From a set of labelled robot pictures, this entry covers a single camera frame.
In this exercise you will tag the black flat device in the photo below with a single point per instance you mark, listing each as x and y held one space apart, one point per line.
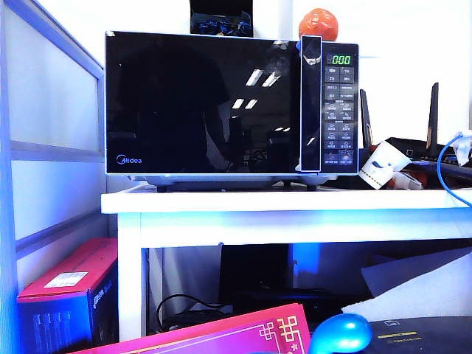
280 298

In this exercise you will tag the shiny blue ball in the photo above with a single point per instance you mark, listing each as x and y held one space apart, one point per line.
339 333

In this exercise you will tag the white office partition panel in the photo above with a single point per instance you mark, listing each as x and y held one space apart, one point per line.
55 151

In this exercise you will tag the white foam board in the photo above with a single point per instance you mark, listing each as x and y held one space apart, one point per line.
424 291

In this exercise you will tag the orange fruit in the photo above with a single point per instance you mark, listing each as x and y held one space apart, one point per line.
319 22

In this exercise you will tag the white tape tag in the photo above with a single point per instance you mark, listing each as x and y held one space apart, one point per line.
464 147

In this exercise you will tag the black router with antennas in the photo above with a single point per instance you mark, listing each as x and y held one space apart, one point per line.
416 145

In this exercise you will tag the red and white small packet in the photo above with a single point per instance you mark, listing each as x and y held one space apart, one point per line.
405 180

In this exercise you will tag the pink gift box gold pattern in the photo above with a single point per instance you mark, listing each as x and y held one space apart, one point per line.
221 335

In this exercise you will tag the black glass microwave door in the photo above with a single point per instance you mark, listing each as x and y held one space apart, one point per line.
184 110

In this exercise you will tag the black upright panel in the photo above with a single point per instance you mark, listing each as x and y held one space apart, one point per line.
254 265

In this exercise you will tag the white side table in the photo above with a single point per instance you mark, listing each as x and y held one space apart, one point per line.
258 225

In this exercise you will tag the red and black router box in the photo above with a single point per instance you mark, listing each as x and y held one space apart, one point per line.
66 269

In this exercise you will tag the black box gold print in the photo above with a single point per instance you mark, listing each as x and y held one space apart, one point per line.
435 332

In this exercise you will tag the black Midea microwave oven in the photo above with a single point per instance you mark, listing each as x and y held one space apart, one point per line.
339 110

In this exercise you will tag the white paper cup blue print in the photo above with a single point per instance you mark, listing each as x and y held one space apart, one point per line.
381 164

